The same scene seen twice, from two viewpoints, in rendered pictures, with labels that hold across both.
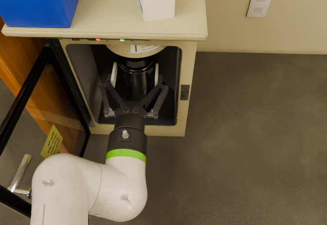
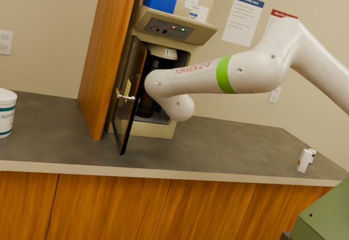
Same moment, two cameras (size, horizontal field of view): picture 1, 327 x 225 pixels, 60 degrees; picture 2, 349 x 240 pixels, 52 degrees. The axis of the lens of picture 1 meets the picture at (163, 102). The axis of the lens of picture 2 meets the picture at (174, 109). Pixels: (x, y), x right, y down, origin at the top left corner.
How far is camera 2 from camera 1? 1.23 m
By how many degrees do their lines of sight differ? 46
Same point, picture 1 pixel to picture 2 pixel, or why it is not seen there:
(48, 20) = (168, 8)
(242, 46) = not seen: hidden behind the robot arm
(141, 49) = (169, 54)
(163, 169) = (168, 149)
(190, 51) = (194, 56)
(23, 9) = (161, 1)
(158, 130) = (157, 129)
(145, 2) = (199, 11)
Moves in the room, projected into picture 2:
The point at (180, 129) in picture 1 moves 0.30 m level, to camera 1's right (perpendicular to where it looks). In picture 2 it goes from (171, 129) to (222, 134)
